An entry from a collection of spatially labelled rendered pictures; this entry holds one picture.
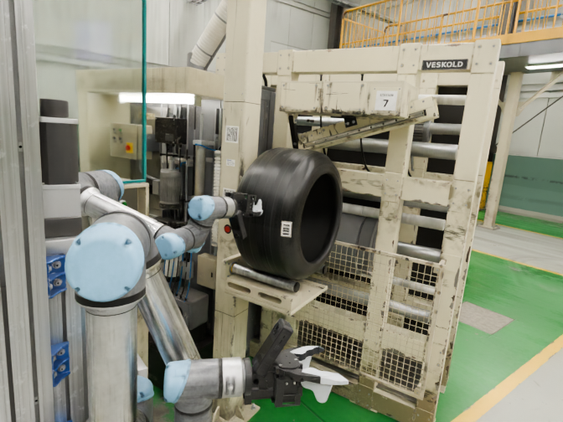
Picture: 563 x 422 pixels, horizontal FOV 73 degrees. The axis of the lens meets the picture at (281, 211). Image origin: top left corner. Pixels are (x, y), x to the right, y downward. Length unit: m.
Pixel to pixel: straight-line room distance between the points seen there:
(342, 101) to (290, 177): 0.51
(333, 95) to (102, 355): 1.44
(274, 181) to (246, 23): 0.71
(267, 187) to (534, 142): 9.69
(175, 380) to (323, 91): 1.43
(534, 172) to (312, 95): 9.19
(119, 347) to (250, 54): 1.37
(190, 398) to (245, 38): 1.44
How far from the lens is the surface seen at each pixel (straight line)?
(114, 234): 0.67
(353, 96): 1.81
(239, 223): 1.34
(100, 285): 0.69
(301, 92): 1.92
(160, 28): 11.50
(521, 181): 10.85
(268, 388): 0.86
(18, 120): 0.95
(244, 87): 1.78
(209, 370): 0.82
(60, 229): 1.05
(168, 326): 0.89
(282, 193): 1.46
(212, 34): 2.33
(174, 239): 1.12
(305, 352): 0.90
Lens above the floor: 1.54
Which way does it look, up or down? 12 degrees down
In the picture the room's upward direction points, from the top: 4 degrees clockwise
